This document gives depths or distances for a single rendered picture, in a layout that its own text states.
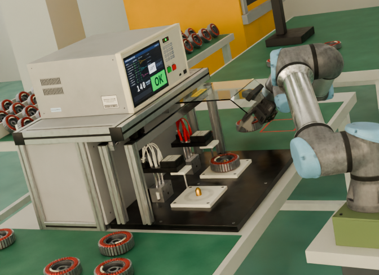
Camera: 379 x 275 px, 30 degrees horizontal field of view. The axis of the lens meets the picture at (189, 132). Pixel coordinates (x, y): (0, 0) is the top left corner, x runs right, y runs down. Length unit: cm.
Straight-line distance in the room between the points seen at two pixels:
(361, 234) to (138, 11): 466
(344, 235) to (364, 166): 20
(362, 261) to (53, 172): 107
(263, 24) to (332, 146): 452
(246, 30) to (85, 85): 376
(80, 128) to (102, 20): 659
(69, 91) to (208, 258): 77
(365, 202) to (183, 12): 438
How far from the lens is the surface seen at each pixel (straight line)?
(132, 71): 234
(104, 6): 880
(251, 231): 219
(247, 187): 245
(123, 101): 234
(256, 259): 361
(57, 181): 245
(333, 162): 195
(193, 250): 214
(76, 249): 234
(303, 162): 194
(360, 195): 200
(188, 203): 239
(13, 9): 652
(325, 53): 228
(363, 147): 196
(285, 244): 371
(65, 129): 234
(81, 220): 247
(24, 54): 657
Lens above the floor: 170
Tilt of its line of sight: 17 degrees down
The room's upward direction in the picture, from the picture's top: 12 degrees counter-clockwise
